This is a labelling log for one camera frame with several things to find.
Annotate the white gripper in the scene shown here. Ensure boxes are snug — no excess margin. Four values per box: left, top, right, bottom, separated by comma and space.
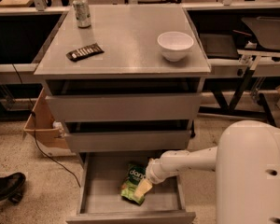
133, 159, 168, 199

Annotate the green rice chip bag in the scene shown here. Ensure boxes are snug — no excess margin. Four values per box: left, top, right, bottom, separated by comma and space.
120, 162, 146, 205

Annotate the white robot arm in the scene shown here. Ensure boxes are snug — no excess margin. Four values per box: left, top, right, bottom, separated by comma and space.
134, 120, 280, 224

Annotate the grey bottom drawer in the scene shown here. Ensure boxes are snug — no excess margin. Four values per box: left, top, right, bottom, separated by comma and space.
66, 151, 196, 224

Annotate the grey drawer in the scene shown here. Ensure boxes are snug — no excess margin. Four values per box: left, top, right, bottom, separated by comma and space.
65, 120, 190, 153
46, 92, 202, 122
66, 151, 196, 224

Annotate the grey middle drawer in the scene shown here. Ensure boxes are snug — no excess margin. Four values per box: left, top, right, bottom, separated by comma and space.
65, 120, 190, 153

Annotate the grey drawer cabinet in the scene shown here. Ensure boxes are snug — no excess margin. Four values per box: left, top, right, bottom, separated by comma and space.
33, 4, 212, 167

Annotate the grey top drawer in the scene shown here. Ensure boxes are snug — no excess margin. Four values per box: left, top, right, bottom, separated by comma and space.
46, 92, 202, 122

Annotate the cardboard box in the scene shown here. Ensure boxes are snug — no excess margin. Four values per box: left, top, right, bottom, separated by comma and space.
24, 90, 68, 149

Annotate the black shoe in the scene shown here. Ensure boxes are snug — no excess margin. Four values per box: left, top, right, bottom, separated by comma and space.
0, 173, 26, 203

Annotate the white bowl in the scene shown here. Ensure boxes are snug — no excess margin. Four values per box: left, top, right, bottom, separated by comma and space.
157, 31, 194, 62

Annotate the dark snack bar wrapper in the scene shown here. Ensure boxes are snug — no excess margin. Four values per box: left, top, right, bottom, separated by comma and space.
66, 43, 104, 62

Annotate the silver soda can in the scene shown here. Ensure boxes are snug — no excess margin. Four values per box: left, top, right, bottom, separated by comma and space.
73, 0, 91, 28

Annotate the black cable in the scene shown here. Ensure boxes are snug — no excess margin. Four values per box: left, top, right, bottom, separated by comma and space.
10, 63, 82, 189

